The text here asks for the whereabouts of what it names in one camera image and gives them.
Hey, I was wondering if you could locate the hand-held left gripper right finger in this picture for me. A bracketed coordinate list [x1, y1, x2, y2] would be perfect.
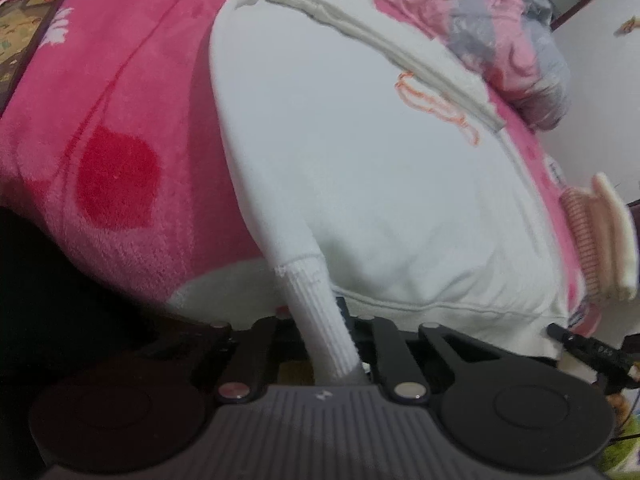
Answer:
[336, 297, 556, 404]

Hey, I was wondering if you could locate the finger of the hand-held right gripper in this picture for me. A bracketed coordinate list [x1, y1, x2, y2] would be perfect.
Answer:
[547, 323, 640, 382]

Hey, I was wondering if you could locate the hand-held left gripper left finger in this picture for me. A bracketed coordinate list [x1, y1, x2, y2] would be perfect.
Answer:
[100, 314, 282, 404]

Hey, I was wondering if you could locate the white hoodie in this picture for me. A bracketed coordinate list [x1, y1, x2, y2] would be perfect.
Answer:
[207, 0, 571, 386]

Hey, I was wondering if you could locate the pink checked folded garment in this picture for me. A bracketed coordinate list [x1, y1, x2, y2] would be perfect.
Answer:
[557, 171, 640, 307]

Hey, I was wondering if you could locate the dark cloth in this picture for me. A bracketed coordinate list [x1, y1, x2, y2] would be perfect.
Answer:
[0, 205, 166, 396]

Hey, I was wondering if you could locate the pink floral bed blanket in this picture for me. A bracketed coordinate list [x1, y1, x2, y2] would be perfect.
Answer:
[0, 0, 601, 341]

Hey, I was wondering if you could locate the pink floral duvet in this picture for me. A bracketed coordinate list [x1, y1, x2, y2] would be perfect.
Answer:
[320, 0, 572, 130]

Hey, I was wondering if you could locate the tablet with colourful screen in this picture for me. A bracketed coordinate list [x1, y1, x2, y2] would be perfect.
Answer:
[0, 0, 69, 113]

